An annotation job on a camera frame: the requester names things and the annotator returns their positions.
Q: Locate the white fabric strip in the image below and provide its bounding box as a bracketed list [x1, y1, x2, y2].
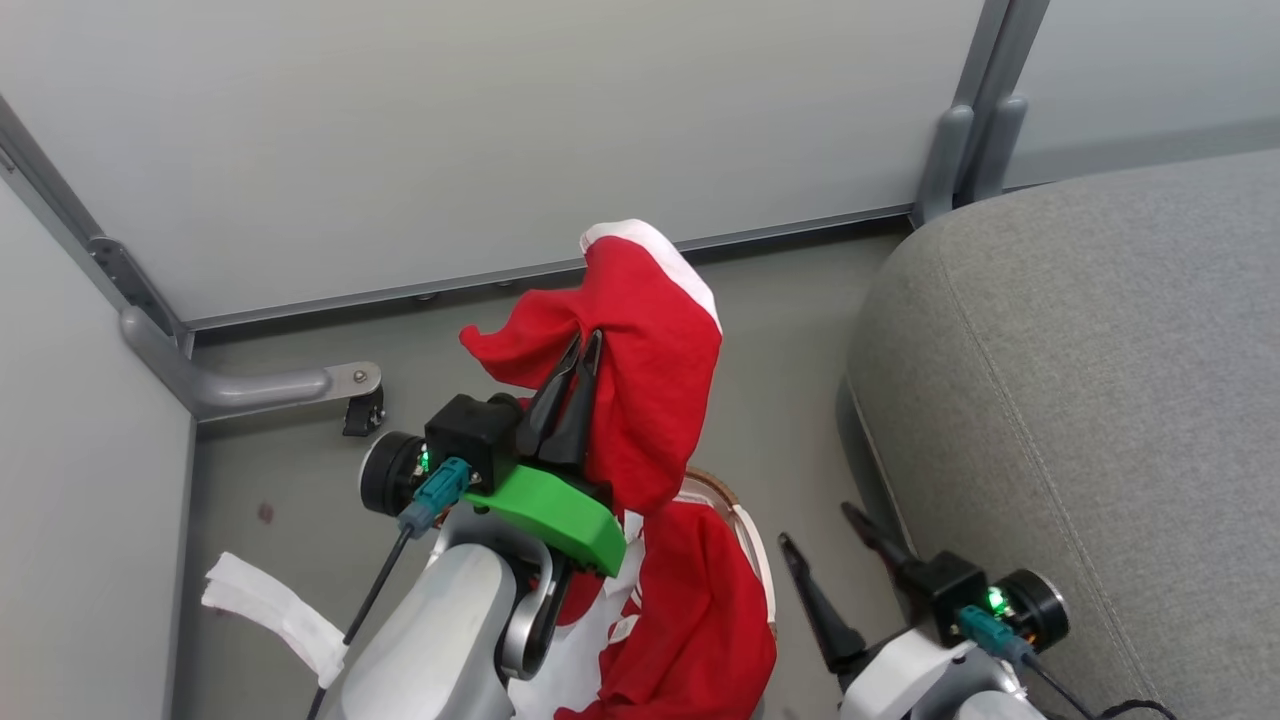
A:
[203, 551, 349, 690]

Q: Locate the red and white garment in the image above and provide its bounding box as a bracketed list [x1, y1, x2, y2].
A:
[459, 219, 779, 720]

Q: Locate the grey curved partition foot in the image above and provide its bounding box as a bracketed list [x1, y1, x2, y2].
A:
[120, 305, 383, 422]

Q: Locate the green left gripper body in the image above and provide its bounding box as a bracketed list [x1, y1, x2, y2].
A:
[462, 455, 628, 578]

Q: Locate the black cable teal plug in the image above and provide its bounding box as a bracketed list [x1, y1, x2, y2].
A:
[305, 457, 472, 720]
[956, 604, 1181, 720]

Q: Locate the grey corner partition post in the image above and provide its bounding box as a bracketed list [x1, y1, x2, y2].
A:
[0, 95, 193, 353]

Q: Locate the grey partition bottom rail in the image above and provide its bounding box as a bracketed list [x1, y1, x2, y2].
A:
[185, 205, 916, 336]

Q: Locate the grey fabric sofa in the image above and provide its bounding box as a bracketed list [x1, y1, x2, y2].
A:
[838, 148, 1280, 720]

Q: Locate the grey upright post bracket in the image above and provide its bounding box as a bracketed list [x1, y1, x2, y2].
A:
[968, 95, 1029, 205]
[914, 103, 976, 227]

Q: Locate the black right cable teal plug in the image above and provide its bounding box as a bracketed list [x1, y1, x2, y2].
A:
[956, 604, 1181, 720]

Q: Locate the grey tall partition post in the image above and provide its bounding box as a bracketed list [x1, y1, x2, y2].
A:
[955, 0, 1051, 206]

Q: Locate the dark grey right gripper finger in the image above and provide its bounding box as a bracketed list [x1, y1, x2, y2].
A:
[842, 502, 937, 603]
[778, 533, 867, 674]

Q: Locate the black left cable teal plug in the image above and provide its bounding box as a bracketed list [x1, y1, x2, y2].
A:
[305, 457, 472, 720]

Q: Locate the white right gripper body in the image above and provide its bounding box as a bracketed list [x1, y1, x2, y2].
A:
[838, 625, 979, 720]

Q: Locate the white basket with brown rim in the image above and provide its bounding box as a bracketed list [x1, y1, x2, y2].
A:
[680, 467, 778, 636]

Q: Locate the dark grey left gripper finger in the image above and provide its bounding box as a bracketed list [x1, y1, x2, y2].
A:
[515, 335, 583, 459]
[545, 330, 604, 469]

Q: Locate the black caster wheel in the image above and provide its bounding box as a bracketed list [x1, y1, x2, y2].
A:
[342, 385, 387, 439]

